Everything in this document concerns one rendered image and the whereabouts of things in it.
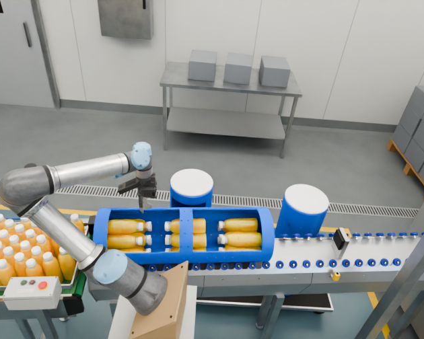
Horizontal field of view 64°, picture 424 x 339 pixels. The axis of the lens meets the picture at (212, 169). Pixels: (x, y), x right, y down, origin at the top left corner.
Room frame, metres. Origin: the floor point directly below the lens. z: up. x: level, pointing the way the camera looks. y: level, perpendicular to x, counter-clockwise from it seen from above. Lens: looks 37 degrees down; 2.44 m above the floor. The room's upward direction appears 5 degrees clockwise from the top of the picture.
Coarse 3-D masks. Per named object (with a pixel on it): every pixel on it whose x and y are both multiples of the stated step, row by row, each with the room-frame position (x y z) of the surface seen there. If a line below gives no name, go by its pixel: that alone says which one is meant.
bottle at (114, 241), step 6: (114, 234) 1.12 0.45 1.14; (120, 234) 1.12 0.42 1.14; (126, 234) 1.13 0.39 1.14; (108, 240) 1.08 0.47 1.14; (114, 240) 1.08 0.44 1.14; (120, 240) 1.09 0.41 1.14; (126, 240) 1.09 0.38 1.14; (132, 240) 1.10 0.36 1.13; (108, 246) 1.06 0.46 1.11; (114, 246) 1.07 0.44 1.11; (120, 246) 1.07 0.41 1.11; (126, 246) 1.07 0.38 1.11; (132, 246) 1.08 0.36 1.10
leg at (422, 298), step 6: (420, 294) 1.36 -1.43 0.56; (414, 300) 1.36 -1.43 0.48; (420, 300) 1.33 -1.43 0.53; (414, 306) 1.34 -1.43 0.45; (420, 306) 1.32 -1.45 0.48; (408, 312) 1.35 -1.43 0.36; (414, 312) 1.32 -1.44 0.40; (402, 318) 1.35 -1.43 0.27; (408, 318) 1.32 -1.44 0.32; (414, 318) 1.33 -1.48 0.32; (396, 324) 1.36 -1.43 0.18; (402, 324) 1.32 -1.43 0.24; (408, 324) 1.32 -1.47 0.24; (390, 330) 1.37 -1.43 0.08; (396, 330) 1.33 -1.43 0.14; (402, 330) 1.32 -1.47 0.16; (390, 336) 1.34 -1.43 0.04; (396, 336) 1.32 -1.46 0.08
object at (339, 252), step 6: (342, 228) 1.37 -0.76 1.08; (336, 234) 1.34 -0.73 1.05; (342, 234) 1.32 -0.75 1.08; (336, 240) 1.32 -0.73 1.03; (342, 240) 1.28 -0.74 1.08; (348, 240) 1.28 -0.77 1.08; (336, 246) 1.32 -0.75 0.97; (342, 246) 1.28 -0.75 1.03; (336, 252) 1.30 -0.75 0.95; (342, 252) 1.27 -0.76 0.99
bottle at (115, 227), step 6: (108, 222) 1.15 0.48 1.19; (114, 222) 1.15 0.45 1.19; (120, 222) 1.15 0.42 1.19; (126, 222) 1.16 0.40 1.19; (132, 222) 1.16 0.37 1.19; (108, 228) 1.12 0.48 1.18; (114, 228) 1.12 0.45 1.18; (120, 228) 1.13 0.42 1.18; (126, 228) 1.13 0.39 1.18; (132, 228) 1.14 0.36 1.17; (138, 228) 1.15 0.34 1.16
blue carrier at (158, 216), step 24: (96, 216) 1.14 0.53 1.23; (120, 216) 1.29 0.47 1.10; (144, 216) 1.30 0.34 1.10; (168, 216) 1.32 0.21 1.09; (192, 216) 1.20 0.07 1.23; (216, 216) 1.36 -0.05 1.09; (240, 216) 1.38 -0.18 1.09; (264, 216) 1.25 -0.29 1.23; (96, 240) 1.04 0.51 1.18; (192, 240) 1.09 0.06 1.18; (216, 240) 1.29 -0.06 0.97; (264, 240) 1.14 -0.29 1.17
